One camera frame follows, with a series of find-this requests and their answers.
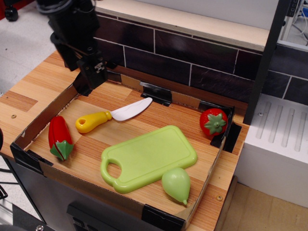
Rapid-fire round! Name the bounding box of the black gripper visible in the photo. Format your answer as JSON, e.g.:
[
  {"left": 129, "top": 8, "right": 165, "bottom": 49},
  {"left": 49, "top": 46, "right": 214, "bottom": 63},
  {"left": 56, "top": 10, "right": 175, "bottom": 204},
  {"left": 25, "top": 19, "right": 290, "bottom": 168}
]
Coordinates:
[{"left": 47, "top": 4, "right": 108, "bottom": 89}]

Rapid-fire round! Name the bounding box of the yellow handled white toy knife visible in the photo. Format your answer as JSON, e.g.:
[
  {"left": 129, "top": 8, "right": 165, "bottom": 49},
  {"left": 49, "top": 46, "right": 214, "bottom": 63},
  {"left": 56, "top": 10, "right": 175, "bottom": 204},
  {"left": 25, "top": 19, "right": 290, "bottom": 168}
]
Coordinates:
[{"left": 75, "top": 97, "right": 153, "bottom": 133}]

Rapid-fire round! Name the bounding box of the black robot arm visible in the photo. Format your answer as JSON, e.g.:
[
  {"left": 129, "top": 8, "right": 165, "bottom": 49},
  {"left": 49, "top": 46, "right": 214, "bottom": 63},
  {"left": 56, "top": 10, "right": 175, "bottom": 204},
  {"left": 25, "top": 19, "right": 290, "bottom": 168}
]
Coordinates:
[{"left": 37, "top": 0, "right": 108, "bottom": 95}]

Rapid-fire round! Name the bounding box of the green plastic cutting board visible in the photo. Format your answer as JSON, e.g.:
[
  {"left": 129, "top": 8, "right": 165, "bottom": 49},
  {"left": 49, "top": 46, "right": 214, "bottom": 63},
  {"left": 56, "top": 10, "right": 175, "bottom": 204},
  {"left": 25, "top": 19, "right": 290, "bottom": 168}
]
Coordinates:
[{"left": 100, "top": 125, "right": 197, "bottom": 193}]

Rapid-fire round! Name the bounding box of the light wooden shelf board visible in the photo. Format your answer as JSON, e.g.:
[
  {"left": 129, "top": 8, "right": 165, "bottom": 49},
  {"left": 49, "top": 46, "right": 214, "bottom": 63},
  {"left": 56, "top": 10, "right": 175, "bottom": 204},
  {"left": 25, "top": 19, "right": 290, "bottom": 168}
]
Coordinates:
[{"left": 96, "top": 0, "right": 269, "bottom": 51}]

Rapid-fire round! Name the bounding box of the red toy chili pepper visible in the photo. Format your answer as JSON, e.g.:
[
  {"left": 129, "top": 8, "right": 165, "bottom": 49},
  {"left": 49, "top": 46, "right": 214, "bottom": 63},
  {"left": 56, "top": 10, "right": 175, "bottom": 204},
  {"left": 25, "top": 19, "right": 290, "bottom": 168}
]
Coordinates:
[{"left": 48, "top": 116, "right": 74, "bottom": 161}]

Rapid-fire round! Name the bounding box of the black caster wheel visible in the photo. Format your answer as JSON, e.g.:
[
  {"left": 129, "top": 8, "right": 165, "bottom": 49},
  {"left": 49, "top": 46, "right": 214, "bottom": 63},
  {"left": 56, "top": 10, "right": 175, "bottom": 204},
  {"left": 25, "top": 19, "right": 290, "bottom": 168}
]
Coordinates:
[{"left": 4, "top": 5, "right": 18, "bottom": 22}]

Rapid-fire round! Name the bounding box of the red toy strawberry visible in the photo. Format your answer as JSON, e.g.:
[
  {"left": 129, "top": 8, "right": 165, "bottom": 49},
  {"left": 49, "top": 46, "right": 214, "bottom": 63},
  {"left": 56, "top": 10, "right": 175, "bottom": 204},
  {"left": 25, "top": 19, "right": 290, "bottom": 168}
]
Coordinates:
[{"left": 199, "top": 108, "right": 228, "bottom": 136}]

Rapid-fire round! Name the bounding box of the green toy pear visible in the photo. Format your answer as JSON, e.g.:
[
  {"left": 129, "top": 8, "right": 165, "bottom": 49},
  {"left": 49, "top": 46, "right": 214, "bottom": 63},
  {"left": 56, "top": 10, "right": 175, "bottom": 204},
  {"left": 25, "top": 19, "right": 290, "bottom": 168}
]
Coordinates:
[{"left": 162, "top": 167, "right": 191, "bottom": 205}]

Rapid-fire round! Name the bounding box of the white toy sink drainer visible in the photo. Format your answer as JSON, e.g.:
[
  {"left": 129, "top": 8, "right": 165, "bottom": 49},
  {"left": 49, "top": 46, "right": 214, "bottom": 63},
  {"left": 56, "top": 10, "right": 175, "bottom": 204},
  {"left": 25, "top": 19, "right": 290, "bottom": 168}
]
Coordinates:
[{"left": 235, "top": 94, "right": 308, "bottom": 207}]

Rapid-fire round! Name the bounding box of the black shelf post right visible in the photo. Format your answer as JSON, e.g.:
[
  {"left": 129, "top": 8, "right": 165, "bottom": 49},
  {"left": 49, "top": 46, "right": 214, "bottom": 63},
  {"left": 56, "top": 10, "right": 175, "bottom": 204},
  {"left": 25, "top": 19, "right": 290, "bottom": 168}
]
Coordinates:
[{"left": 243, "top": 0, "right": 291, "bottom": 125}]

